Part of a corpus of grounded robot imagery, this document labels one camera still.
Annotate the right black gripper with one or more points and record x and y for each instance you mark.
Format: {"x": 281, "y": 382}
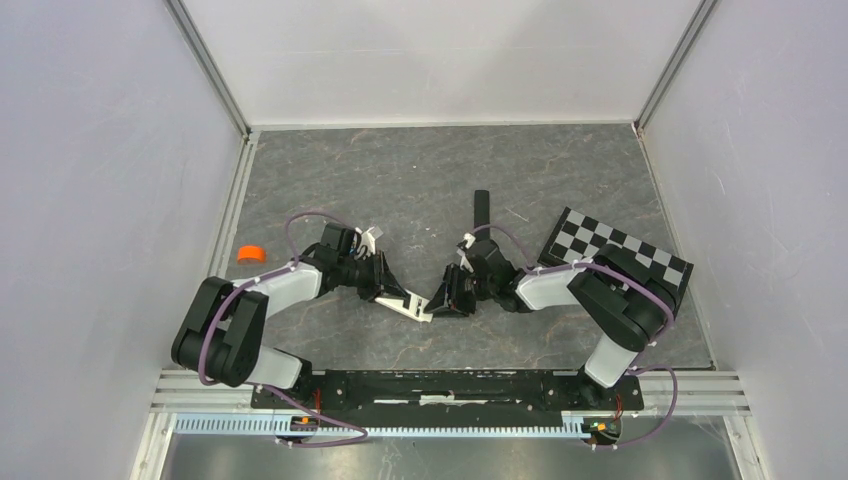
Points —
{"x": 448, "y": 297}

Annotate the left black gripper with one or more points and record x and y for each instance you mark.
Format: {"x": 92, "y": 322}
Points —
{"x": 383, "y": 282}

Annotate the red white remote control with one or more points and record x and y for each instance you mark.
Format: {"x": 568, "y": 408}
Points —
{"x": 411, "y": 306}

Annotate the black remote control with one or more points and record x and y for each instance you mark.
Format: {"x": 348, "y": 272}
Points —
{"x": 481, "y": 215}

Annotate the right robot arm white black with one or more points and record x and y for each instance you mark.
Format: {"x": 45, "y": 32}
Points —
{"x": 630, "y": 303}

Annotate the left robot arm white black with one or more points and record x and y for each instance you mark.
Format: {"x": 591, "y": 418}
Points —
{"x": 220, "y": 337}

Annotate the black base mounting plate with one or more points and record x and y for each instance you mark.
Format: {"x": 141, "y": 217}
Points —
{"x": 461, "y": 398}

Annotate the orange tape roll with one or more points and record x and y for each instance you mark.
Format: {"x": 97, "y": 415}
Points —
{"x": 251, "y": 254}

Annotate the black white checkerboard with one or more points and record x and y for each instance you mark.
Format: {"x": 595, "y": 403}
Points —
{"x": 576, "y": 236}

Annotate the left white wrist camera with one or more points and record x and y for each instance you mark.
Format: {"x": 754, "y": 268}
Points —
{"x": 366, "y": 245}

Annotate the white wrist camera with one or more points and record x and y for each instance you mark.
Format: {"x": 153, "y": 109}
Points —
{"x": 366, "y": 245}
{"x": 463, "y": 246}

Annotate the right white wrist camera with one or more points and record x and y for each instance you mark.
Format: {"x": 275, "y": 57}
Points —
{"x": 463, "y": 246}

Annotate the grey slotted cable duct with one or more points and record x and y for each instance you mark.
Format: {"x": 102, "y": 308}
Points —
{"x": 288, "y": 425}

